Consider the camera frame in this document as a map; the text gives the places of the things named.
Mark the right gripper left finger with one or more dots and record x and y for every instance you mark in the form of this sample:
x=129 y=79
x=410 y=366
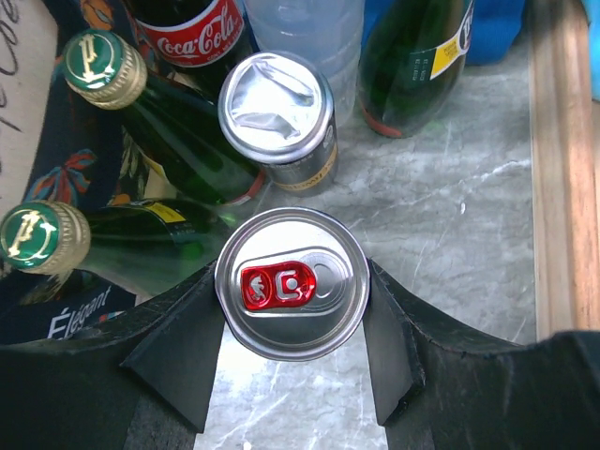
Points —
x=142 y=380

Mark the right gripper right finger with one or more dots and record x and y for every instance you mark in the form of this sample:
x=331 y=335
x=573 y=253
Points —
x=440 y=384

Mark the green glass bottle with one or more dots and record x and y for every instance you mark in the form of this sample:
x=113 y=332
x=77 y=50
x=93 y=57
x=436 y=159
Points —
x=176 y=128
x=413 y=58
x=144 y=247

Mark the red top drink can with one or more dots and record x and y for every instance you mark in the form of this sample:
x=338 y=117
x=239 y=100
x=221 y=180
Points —
x=293 y=283

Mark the beige canvas tote bag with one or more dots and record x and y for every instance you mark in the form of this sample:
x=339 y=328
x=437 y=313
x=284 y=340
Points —
x=56 y=146

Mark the silver top can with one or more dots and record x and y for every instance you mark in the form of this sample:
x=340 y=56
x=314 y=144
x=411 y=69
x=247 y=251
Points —
x=277 y=109

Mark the red cap cola bottle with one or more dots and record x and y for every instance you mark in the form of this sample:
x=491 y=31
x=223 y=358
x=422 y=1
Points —
x=202 y=40

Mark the clear blue cap bottle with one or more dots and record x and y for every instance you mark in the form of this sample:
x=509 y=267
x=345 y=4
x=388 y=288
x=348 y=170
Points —
x=327 y=33

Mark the wooden clothes rack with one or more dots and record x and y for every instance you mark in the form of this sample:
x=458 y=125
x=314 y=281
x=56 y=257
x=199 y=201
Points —
x=565 y=170

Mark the blue folded cloth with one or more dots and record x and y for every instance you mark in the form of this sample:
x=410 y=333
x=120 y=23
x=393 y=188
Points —
x=496 y=25

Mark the turquoise hanging t-shirt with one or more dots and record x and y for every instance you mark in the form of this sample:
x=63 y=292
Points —
x=592 y=12

